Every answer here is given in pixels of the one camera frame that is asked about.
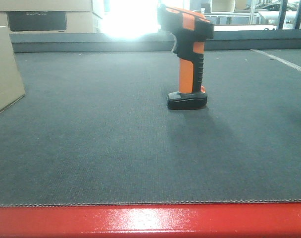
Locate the red conveyor frame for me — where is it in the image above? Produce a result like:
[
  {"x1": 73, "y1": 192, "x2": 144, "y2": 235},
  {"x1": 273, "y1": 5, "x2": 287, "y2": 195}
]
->
[{"x1": 0, "y1": 203, "x2": 301, "y2": 238}]

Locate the dark grey conveyor belt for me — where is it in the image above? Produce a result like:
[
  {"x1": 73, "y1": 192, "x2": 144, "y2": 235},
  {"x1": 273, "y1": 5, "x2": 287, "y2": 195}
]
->
[{"x1": 0, "y1": 49, "x2": 301, "y2": 206}]

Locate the orange black barcode scanner gun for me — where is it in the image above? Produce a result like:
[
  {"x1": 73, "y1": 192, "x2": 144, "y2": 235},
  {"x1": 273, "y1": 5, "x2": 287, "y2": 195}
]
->
[{"x1": 157, "y1": 3, "x2": 214, "y2": 110}]

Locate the stacked cardboard boxes background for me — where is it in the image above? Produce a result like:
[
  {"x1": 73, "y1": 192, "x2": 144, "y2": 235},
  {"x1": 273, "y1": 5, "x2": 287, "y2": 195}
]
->
[{"x1": 0, "y1": 0, "x2": 104, "y2": 34}]

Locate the brown cardboard package box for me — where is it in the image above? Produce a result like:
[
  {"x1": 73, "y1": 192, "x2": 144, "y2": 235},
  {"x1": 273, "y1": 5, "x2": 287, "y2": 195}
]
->
[{"x1": 0, "y1": 26, "x2": 26, "y2": 113}]

